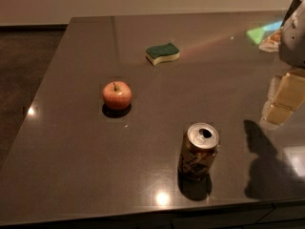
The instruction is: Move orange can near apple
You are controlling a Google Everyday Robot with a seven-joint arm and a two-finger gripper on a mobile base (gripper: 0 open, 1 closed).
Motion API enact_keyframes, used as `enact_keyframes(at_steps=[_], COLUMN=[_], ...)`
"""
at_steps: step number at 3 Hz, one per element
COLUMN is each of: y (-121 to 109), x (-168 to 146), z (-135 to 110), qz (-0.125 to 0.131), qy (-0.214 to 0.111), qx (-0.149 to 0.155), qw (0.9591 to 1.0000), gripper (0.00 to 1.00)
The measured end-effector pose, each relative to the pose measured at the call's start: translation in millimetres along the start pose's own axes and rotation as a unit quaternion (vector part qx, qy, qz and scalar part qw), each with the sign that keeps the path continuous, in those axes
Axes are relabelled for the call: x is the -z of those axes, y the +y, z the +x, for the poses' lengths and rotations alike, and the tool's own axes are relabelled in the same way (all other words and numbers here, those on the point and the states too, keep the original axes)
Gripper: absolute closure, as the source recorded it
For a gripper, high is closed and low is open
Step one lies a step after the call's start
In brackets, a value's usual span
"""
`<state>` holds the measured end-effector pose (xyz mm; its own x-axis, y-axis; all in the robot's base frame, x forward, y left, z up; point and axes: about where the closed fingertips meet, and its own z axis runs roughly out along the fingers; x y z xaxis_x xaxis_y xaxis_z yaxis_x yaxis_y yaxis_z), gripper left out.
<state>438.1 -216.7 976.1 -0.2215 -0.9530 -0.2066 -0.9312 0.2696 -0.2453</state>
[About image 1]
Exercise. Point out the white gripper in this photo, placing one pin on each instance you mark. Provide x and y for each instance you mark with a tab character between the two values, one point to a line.
294	42

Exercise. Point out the orange patterned soda can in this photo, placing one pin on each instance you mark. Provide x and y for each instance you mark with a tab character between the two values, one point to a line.
200	146

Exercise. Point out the red apple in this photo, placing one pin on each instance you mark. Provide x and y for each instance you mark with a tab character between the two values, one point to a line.
117	95

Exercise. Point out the green and yellow sponge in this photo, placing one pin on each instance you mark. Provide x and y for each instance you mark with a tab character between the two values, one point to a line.
162	53

